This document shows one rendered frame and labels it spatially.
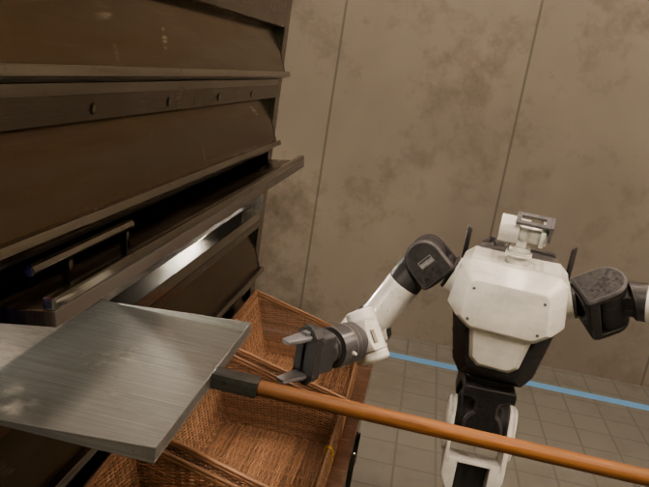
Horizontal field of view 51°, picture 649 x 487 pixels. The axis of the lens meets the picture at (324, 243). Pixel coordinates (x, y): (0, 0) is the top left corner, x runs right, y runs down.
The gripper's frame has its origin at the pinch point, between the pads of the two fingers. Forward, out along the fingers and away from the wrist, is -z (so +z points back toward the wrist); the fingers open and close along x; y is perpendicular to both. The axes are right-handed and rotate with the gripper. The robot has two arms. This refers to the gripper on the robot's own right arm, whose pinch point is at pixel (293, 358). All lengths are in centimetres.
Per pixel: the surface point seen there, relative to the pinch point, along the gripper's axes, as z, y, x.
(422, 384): 240, -117, -123
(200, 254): 30, -73, -4
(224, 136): 39, -79, 31
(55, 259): -47, -7, 24
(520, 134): 317, -131, 29
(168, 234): -16.5, -22.8, 20.5
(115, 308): -14.0, -44.6, -3.9
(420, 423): 6.4, 27.8, -2.3
